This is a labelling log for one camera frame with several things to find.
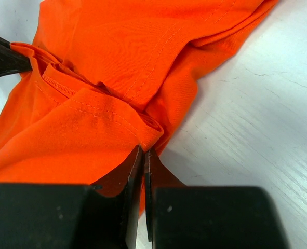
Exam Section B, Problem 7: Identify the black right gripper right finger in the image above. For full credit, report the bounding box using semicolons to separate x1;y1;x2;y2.
144;150;288;248

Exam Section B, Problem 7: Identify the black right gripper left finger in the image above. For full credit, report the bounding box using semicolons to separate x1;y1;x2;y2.
0;146;143;248

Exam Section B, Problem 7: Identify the orange t-shirt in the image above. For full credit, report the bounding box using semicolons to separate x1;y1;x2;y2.
0;1;276;184

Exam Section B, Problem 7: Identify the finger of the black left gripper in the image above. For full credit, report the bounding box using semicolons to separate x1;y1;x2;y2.
0;37;32;77

